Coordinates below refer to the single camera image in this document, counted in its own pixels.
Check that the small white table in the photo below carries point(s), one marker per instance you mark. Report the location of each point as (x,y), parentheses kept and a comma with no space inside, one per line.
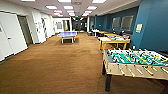
(95,31)

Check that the blue ping pong table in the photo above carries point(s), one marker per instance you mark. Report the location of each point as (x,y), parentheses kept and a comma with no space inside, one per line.
(67,34)

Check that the yellow wooden table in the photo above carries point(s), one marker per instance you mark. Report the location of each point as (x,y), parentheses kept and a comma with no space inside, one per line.
(113,41)

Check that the dark framed interior window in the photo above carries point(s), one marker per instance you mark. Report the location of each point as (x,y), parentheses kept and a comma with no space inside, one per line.
(116,23)
(126,23)

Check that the ceiling light panel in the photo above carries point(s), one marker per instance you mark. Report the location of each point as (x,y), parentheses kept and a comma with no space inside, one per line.
(64,1)
(68,7)
(99,1)
(51,7)
(91,7)

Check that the foosball table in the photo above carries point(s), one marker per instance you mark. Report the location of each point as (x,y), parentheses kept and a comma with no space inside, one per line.
(133,61)

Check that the grey door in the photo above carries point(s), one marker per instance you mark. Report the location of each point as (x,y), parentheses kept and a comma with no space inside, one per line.
(25,30)

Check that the white double door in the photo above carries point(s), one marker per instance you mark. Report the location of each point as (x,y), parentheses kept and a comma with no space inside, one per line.
(11,35)

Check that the yellow wall sign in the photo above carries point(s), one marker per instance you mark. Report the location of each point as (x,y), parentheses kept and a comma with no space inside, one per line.
(139,28)

